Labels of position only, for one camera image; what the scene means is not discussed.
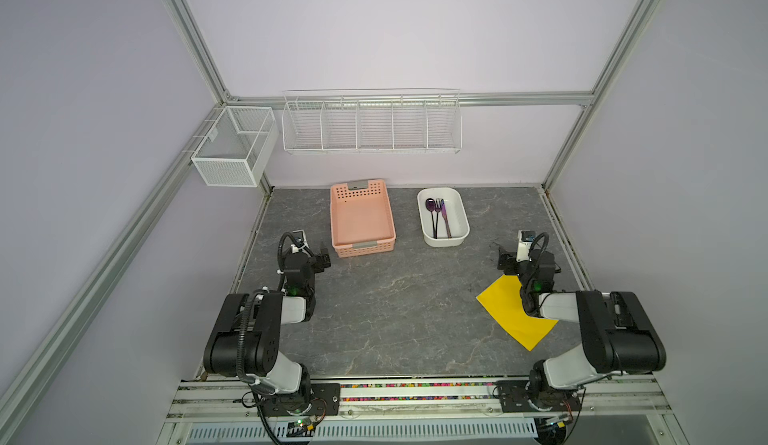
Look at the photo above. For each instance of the white mesh wall box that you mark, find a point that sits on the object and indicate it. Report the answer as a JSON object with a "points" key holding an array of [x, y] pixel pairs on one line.
{"points": [[236, 148]]}

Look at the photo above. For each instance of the white vented cable duct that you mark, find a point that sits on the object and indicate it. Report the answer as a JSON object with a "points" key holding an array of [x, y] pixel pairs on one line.
{"points": [[383, 431]]}

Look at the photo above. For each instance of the pink plastic basket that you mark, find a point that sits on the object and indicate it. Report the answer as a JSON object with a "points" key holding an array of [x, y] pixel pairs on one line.
{"points": [[361, 217]]}

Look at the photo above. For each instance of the white wire wall shelf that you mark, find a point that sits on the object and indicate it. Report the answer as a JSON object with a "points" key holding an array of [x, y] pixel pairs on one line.
{"points": [[406, 120]]}

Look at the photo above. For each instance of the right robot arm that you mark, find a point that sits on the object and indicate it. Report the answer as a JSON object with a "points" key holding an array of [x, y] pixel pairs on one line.
{"points": [[617, 336]]}

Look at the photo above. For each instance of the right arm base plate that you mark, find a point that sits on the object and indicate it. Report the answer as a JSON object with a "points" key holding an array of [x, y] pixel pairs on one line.
{"points": [[518, 396]]}

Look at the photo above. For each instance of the purple black fork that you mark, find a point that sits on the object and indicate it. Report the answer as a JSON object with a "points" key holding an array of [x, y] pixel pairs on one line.
{"points": [[441, 208]]}

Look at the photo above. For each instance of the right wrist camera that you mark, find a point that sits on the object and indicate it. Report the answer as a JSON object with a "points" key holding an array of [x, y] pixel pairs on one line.
{"points": [[526, 239]]}

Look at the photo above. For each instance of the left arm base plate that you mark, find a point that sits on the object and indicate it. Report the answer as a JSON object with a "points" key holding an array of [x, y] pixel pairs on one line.
{"points": [[318, 399]]}

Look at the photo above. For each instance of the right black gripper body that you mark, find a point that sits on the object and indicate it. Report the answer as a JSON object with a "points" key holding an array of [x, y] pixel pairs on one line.
{"points": [[506, 259]]}

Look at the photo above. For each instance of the aluminium front rail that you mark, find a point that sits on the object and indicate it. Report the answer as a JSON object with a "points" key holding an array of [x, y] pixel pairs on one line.
{"points": [[452, 397]]}

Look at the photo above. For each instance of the yellow paper napkin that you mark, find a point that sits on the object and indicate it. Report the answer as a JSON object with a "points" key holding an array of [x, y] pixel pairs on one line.
{"points": [[502, 301]]}

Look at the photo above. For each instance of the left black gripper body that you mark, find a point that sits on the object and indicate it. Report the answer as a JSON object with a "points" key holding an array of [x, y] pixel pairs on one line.
{"points": [[321, 259]]}

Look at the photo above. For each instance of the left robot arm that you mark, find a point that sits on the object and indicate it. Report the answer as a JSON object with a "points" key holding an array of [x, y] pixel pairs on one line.
{"points": [[245, 340]]}

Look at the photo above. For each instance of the purple black spoon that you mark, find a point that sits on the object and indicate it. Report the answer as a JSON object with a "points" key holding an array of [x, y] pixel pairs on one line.
{"points": [[431, 206]]}

